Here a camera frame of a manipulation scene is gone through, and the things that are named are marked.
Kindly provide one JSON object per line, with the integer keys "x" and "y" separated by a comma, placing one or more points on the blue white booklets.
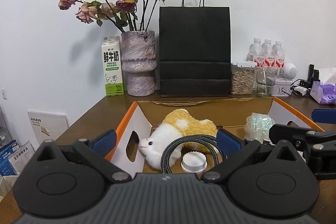
{"x": 14, "y": 158}

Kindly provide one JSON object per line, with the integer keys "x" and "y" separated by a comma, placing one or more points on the white wall panel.
{"x": 47, "y": 125}

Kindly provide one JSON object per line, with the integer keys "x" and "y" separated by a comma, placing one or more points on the left water bottle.
{"x": 256, "y": 53}

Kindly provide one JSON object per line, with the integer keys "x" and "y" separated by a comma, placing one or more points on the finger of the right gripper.
{"x": 324, "y": 116}

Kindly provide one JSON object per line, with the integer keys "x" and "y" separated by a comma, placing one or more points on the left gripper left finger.
{"x": 104, "y": 143}

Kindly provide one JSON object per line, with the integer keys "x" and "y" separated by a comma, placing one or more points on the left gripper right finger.
{"x": 228, "y": 143}

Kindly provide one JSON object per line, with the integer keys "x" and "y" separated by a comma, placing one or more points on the black paper bag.
{"x": 194, "y": 51}

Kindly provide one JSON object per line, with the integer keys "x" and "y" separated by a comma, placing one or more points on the green white milk carton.
{"x": 111, "y": 61}

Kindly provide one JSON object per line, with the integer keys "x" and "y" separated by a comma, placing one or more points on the yellow white plush toy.
{"x": 176, "y": 124}

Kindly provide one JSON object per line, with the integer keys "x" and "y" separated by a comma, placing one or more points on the clear jar of pellets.
{"x": 242, "y": 77}

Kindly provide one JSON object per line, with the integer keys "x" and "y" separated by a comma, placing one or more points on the water bottle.
{"x": 269, "y": 56}
{"x": 256, "y": 53}
{"x": 279, "y": 55}

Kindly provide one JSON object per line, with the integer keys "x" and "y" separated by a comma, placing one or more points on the empty clear glass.
{"x": 265, "y": 80}

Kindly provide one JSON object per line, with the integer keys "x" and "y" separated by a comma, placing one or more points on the purple marbled vase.
{"x": 139, "y": 62}

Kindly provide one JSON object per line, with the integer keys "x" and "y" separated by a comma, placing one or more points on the white tin box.
{"x": 281, "y": 88}

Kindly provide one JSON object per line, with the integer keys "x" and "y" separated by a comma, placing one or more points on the iridescent crumpled wrapper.
{"x": 257, "y": 127}

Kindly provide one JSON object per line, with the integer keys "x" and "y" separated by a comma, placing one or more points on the white ribbed lid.
{"x": 194, "y": 162}

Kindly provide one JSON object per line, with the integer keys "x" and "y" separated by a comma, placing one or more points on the middle water bottle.
{"x": 269, "y": 56}

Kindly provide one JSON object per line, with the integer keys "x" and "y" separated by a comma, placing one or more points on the orange cardboard box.
{"x": 144, "y": 116}

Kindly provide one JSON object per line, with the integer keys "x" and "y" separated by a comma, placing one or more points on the white power adapter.
{"x": 302, "y": 91}

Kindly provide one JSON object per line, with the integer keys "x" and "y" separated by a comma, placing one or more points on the purple tissue pack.
{"x": 323, "y": 94}

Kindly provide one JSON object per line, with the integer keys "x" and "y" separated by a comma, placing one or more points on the right water bottle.
{"x": 279, "y": 55}

